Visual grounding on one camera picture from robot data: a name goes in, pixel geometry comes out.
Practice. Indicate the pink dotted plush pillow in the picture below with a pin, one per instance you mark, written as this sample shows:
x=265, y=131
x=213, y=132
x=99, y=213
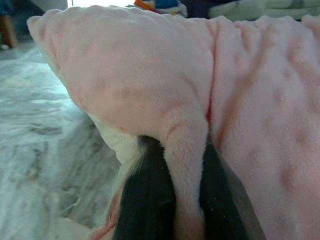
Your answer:
x=160, y=82

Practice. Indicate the dark purple sofa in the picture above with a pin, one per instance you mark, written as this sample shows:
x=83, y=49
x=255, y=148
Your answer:
x=197, y=8

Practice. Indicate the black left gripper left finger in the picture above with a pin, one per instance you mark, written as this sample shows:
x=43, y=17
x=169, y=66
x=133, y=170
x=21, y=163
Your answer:
x=147, y=200

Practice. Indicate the colourful clothes pile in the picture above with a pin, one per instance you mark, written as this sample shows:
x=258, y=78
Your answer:
x=155, y=5

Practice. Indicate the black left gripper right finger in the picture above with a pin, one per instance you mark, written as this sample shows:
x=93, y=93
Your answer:
x=220, y=205

